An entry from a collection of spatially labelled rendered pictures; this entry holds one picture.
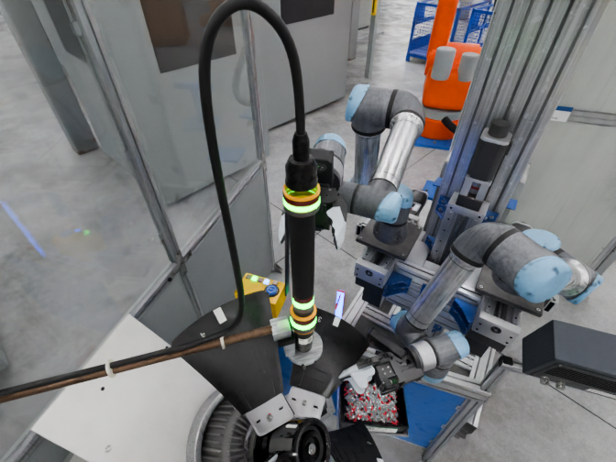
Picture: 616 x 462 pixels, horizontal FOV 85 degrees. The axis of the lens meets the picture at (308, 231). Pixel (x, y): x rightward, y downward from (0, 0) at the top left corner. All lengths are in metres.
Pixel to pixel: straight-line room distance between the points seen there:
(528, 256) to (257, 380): 0.66
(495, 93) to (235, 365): 1.10
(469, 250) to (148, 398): 0.85
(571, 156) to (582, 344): 1.50
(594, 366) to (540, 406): 1.42
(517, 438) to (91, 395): 2.07
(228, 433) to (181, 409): 0.14
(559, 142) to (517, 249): 1.55
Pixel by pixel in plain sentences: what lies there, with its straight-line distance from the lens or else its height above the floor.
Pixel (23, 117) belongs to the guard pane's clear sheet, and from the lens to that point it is 1.01.
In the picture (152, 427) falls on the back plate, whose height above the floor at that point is 1.21.
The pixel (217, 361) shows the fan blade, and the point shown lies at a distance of 0.79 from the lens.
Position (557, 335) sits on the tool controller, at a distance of 1.13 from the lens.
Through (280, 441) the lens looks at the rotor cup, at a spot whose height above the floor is 1.24.
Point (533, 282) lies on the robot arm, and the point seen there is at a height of 1.46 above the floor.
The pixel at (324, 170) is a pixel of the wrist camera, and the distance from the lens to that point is 0.60.
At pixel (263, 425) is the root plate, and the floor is 1.24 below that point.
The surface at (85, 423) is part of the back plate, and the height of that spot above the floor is 1.31.
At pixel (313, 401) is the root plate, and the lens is 0.92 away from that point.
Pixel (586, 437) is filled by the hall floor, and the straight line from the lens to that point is 2.60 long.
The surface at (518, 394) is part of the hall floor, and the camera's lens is 2.52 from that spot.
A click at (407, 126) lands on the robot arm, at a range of 1.00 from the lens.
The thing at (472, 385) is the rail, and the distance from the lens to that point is 1.40.
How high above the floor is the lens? 2.04
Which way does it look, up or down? 43 degrees down
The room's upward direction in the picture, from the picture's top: straight up
